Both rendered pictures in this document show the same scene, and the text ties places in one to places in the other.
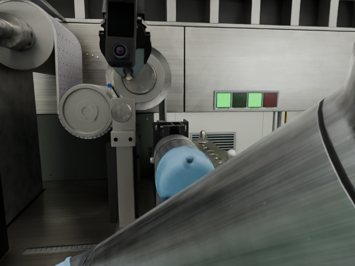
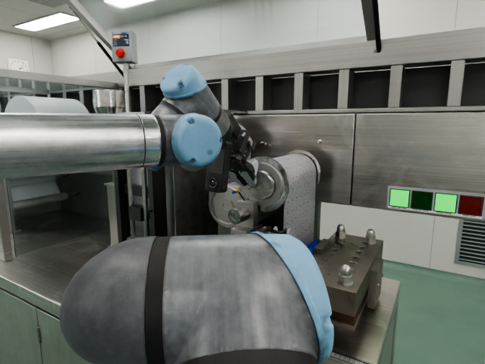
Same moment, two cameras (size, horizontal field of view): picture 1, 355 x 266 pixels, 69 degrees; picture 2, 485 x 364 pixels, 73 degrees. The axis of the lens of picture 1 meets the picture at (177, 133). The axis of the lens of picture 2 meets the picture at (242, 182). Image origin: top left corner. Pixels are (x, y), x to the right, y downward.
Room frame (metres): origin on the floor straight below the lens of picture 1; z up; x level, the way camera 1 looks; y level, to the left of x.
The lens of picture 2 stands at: (-0.11, -0.40, 1.41)
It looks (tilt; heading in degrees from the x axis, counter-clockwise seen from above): 10 degrees down; 38
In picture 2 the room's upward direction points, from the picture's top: straight up
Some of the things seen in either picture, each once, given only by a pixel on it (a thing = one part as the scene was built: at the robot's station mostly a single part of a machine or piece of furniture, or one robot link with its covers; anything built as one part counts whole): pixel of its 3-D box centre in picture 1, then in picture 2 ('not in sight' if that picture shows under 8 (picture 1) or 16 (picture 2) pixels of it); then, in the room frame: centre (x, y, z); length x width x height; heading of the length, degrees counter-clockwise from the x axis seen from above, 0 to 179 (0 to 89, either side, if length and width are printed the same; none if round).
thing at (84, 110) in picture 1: (96, 107); (247, 197); (0.71, 0.22, 1.17); 0.26 x 0.12 x 0.12; 7
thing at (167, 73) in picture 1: (139, 77); (263, 184); (0.61, 0.09, 1.25); 0.15 x 0.01 x 0.15; 97
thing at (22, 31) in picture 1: (12, 32); not in sight; (0.55, 0.33, 1.33); 0.06 x 0.06 x 0.06; 7
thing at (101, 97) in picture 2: not in sight; (112, 99); (0.62, 0.81, 1.50); 0.14 x 0.14 x 0.06
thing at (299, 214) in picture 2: (162, 129); (300, 225); (0.73, 0.04, 1.11); 0.23 x 0.01 x 0.18; 7
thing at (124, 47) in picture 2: not in sight; (123, 47); (0.56, 0.63, 1.66); 0.07 x 0.07 x 0.10; 34
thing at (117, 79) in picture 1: (139, 79); (281, 178); (0.72, 0.10, 1.25); 0.26 x 0.12 x 0.12; 7
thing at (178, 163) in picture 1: (183, 174); not in sight; (0.34, -0.01, 1.11); 0.11 x 0.08 x 0.09; 7
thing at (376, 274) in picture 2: not in sight; (376, 282); (0.81, -0.16, 0.96); 0.10 x 0.03 x 0.11; 7
